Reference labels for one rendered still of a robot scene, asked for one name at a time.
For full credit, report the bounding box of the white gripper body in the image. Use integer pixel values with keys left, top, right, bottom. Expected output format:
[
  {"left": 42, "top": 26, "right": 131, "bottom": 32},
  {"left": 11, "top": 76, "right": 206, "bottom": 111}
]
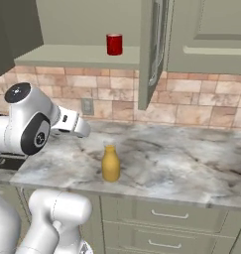
[{"left": 69, "top": 115, "right": 92, "bottom": 139}]

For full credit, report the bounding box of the yellow pitcher bottle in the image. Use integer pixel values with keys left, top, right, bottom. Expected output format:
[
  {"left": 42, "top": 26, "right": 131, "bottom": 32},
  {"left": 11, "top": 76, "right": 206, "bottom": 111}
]
[{"left": 101, "top": 144, "right": 122, "bottom": 184}]

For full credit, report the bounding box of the red cup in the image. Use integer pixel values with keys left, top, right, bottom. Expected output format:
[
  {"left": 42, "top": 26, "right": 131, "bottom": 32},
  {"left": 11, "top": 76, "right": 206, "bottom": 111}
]
[{"left": 105, "top": 33, "right": 124, "bottom": 57}]

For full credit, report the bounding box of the green cupboard shelf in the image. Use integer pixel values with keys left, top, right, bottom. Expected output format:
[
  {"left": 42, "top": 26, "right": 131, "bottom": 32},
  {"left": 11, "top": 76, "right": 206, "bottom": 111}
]
[{"left": 14, "top": 44, "right": 142, "bottom": 71}]

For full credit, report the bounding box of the dark green open cupboard door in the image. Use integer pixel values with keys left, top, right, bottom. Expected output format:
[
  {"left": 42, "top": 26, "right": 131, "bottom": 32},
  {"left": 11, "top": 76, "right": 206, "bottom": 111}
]
[{"left": 0, "top": 0, "right": 45, "bottom": 81}]

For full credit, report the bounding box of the green deep drawer front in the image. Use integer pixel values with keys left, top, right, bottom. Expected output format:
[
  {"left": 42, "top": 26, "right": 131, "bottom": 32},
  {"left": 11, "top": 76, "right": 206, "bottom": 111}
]
[{"left": 102, "top": 220, "right": 223, "bottom": 254}]

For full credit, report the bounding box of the green shallow drawer front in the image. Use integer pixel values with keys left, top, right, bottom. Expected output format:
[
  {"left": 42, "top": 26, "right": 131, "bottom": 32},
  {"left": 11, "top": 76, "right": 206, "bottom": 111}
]
[{"left": 116, "top": 195, "right": 231, "bottom": 238}]

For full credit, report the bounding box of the closed green cupboard door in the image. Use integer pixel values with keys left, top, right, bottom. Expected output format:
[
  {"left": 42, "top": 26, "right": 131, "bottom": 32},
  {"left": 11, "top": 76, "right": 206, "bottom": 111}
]
[{"left": 167, "top": 0, "right": 241, "bottom": 76}]

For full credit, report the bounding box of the grey wall socket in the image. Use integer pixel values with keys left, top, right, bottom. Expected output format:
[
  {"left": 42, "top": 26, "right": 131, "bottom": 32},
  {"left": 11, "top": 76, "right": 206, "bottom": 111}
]
[{"left": 80, "top": 97, "right": 95, "bottom": 117}]

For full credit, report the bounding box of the silver cupboard door handle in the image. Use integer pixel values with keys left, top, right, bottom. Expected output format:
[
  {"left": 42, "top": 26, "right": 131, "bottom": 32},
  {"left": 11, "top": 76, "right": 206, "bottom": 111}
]
[{"left": 148, "top": 0, "right": 167, "bottom": 87}]

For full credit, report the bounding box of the white shallow drawer handle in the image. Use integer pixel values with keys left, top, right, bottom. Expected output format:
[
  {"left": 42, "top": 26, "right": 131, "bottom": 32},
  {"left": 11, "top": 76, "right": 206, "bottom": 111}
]
[{"left": 150, "top": 208, "right": 190, "bottom": 220}]

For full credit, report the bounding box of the white deep drawer handle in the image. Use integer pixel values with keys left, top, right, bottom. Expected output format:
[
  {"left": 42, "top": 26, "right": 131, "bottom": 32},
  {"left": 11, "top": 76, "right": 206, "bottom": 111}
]
[{"left": 148, "top": 239, "right": 182, "bottom": 250}]

